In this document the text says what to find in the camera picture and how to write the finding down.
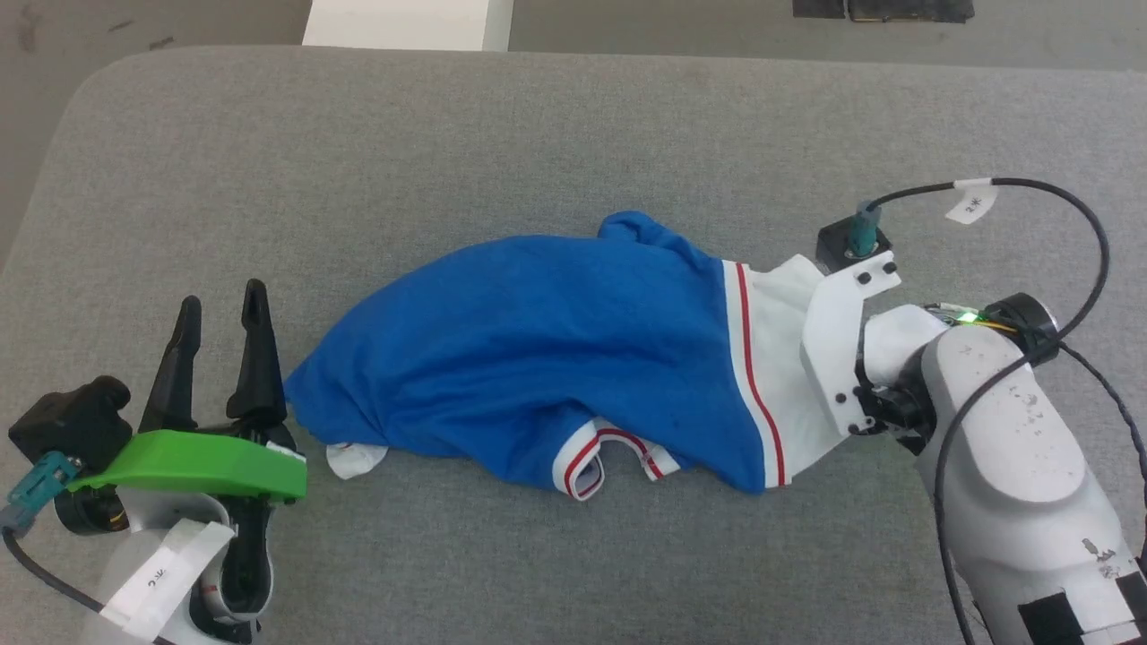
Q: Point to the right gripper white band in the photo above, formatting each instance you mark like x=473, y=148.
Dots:
x=829, y=349

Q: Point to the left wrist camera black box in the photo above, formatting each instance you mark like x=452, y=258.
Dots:
x=67, y=417

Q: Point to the white box pedestal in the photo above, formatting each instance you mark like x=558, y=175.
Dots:
x=403, y=22

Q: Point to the small black floor plate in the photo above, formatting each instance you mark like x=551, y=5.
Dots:
x=820, y=7

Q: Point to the left white paper label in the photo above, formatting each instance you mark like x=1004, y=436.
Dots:
x=166, y=573

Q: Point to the right white paper label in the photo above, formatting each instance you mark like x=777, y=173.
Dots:
x=972, y=204

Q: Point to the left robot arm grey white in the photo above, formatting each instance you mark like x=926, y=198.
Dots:
x=143, y=511

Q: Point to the long black floor plate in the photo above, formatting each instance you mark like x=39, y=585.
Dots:
x=909, y=9

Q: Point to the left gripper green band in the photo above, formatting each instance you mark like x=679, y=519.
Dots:
x=206, y=466

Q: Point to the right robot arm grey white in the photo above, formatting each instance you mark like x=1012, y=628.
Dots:
x=1013, y=466

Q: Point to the white paper label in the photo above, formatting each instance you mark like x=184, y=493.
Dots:
x=972, y=204
x=166, y=573

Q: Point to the blue basketball jersey white trim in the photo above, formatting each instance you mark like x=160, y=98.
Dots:
x=538, y=340

